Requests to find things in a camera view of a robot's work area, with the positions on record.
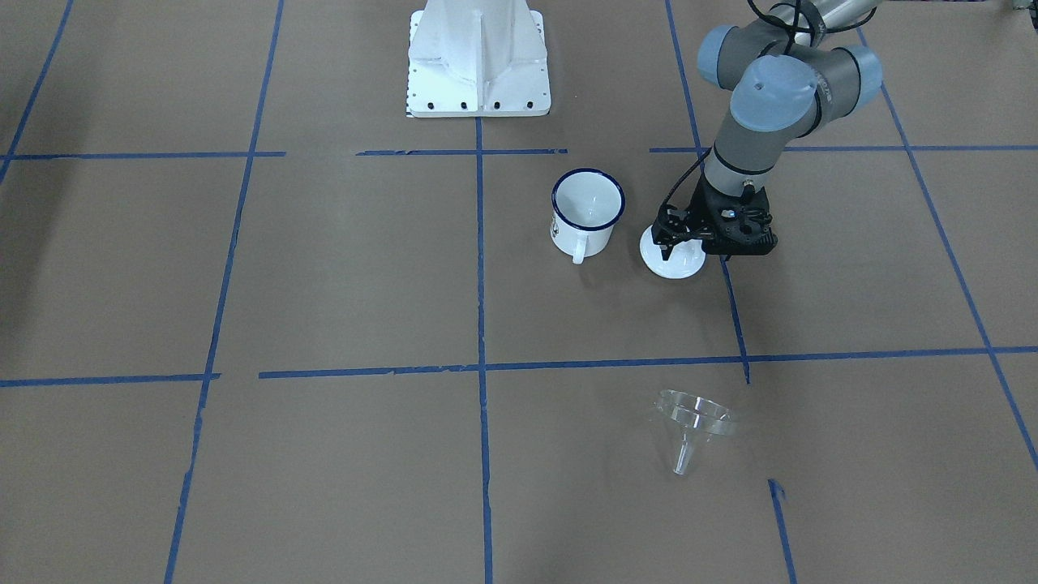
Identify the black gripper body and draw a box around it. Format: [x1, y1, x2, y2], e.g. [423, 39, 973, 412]
[687, 177, 779, 256]

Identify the white round lid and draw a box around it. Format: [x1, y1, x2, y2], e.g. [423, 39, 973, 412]
[639, 228, 707, 280]

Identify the clear plastic funnel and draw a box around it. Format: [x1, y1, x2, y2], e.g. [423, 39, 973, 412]
[654, 389, 739, 477]

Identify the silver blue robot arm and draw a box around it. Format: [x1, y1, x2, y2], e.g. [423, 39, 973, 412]
[641, 1, 883, 266]

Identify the white enamel cup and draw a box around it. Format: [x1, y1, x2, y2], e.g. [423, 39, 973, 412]
[549, 169, 626, 265]

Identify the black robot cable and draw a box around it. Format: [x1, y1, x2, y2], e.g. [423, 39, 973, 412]
[661, 0, 861, 224]

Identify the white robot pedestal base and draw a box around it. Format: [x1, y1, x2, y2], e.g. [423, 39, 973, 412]
[405, 1, 552, 118]

